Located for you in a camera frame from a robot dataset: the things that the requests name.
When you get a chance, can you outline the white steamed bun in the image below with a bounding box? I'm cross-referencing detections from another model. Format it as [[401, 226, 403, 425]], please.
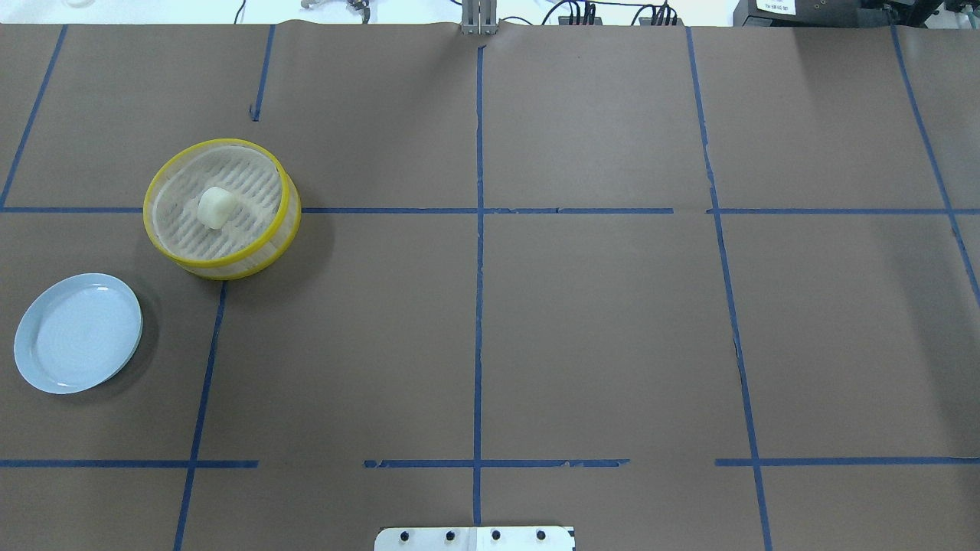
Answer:
[[196, 186, 237, 230]]

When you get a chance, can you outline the yellow round steamer basket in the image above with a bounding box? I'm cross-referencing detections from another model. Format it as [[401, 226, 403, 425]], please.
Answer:
[[142, 139, 302, 280]]

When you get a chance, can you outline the black box on table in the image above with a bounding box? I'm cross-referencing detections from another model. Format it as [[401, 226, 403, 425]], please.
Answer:
[[732, 1, 892, 28]]

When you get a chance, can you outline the light blue plate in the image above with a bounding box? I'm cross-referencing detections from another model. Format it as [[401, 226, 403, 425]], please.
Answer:
[[13, 273, 143, 395]]

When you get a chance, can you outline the aluminium frame post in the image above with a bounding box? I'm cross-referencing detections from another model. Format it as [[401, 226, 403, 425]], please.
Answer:
[[458, 0, 499, 36]]

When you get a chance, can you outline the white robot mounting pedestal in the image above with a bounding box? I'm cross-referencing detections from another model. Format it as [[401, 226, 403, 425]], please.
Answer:
[[374, 526, 577, 550]]

